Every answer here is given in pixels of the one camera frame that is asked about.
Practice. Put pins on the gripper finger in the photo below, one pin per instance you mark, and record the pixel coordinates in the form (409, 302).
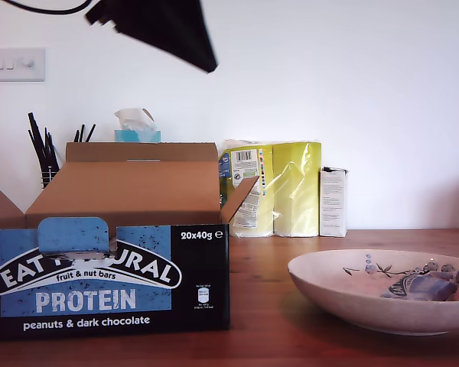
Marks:
(168, 30)

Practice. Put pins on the blue protein snack bar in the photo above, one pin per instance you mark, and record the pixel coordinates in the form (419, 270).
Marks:
(424, 288)

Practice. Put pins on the teal tissue box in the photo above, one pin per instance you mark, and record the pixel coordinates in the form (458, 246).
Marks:
(137, 136)

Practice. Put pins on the snack bar carton box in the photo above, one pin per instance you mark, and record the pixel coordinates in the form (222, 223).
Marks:
(99, 191)

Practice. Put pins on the tall white carton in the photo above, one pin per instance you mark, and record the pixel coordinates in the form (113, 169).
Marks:
(333, 206)

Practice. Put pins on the white floral ceramic plate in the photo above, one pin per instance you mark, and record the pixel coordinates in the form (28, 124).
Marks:
(348, 302)

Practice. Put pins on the thin black stick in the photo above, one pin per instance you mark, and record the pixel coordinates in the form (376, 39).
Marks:
(33, 139)
(90, 132)
(46, 132)
(75, 136)
(81, 133)
(33, 121)

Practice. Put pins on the yellow wrapped paper towel pack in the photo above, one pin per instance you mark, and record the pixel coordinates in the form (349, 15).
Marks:
(290, 191)

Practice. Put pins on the white wall light switch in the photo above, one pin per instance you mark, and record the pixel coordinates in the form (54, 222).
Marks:
(17, 65)

